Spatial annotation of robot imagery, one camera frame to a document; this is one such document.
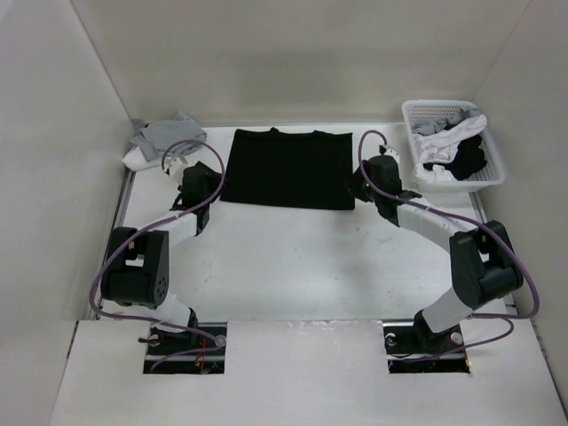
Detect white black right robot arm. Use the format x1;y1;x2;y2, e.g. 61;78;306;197
349;155;524;351

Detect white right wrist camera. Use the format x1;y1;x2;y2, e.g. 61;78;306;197
379;144;399;161

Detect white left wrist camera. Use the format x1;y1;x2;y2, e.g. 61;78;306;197
163;155;189;180

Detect grey folded tank top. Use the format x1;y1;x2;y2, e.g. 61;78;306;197
129;112;207;162

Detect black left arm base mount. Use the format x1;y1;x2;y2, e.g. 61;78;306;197
138;326;226;375

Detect white folded tank top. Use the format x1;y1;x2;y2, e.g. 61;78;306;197
122;146;163;172

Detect black tank top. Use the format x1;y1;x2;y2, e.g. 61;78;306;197
221;128;355;211

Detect white plastic laundry basket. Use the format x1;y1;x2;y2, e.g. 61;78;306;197
402;99;505;193

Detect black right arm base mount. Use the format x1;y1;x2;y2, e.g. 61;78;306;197
383;321;469;374

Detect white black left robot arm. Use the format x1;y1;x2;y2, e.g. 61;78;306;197
99;162;225;354

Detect white garment in basket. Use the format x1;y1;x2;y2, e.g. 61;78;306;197
413;114;487;184

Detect black garment in basket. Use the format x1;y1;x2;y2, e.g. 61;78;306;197
424;135;487;181

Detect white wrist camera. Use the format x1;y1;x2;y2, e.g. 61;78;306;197
379;144;399;161
163;155;189;180

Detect grey garment in basket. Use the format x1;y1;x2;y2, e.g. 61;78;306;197
411;107;481;136

